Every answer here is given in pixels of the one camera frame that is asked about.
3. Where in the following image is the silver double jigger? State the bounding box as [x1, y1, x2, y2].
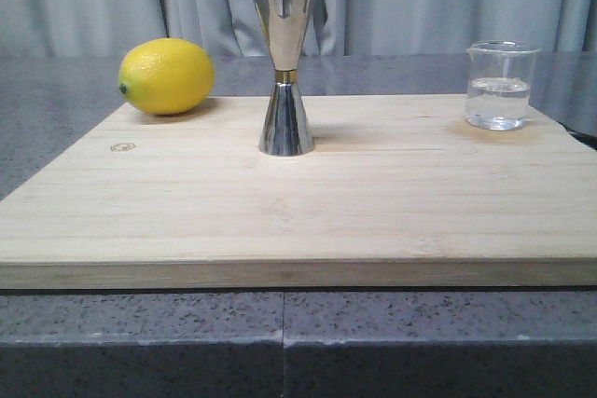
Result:
[253, 0, 315, 157]

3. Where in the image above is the small glass beaker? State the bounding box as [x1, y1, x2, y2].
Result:
[465, 40, 540, 131]

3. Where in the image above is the wooden cutting board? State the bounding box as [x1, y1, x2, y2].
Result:
[1, 95, 596, 289]

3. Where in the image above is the yellow lemon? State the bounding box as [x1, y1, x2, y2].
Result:
[118, 38, 215, 116]

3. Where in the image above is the grey curtain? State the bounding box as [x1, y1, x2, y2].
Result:
[1, 0, 596, 58]

